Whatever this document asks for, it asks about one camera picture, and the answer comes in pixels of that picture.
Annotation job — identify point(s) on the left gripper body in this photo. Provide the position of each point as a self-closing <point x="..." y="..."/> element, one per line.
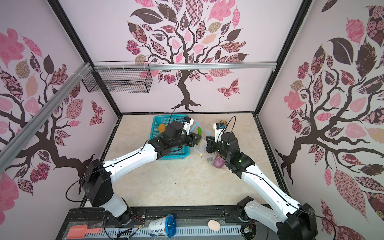
<point x="183" y="140"/>

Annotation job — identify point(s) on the black wire basket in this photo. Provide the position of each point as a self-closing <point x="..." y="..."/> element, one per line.
<point x="119" y="77"/>

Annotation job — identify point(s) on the aluminium rail left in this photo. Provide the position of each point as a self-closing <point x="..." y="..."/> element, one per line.
<point x="11" y="150"/>

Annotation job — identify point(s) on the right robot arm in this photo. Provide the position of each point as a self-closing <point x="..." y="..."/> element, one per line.
<point x="285" y="216"/>

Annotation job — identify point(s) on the clear zip top bag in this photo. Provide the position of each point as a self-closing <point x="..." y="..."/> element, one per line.
<point x="205" y="147"/>

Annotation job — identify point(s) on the brown potato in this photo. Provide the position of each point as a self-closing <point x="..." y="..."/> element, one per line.
<point x="162" y="128"/>

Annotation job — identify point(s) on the beige egg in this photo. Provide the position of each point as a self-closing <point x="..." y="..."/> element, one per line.
<point x="214" y="225"/>

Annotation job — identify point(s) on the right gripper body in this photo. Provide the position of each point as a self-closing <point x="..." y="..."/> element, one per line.
<point x="219" y="149"/>

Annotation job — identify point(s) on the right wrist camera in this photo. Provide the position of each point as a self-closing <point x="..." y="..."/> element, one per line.
<point x="218" y="129"/>

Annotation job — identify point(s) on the pink plastic scoop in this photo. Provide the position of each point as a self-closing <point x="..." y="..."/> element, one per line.
<point x="79" y="231"/>

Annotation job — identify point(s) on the white yogurt cup blue lid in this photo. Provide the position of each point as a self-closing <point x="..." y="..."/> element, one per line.
<point x="165" y="226"/>

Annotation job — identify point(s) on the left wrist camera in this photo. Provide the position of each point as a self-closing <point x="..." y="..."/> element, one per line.
<point x="187" y="123"/>

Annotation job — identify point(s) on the teal plastic basket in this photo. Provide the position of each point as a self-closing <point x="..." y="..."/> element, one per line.
<point x="165" y="119"/>

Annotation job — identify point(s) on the aluminium rail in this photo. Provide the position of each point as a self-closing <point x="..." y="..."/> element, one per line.
<point x="11" y="150"/>
<point x="199" y="66"/>

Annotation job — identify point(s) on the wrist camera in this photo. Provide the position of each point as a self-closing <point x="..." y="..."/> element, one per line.
<point x="218" y="129"/>
<point x="187" y="123"/>

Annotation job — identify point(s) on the aluminium rail back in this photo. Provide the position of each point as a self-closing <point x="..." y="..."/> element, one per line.
<point x="199" y="66"/>

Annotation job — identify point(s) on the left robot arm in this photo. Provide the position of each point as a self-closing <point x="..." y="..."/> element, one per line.
<point x="98" y="180"/>

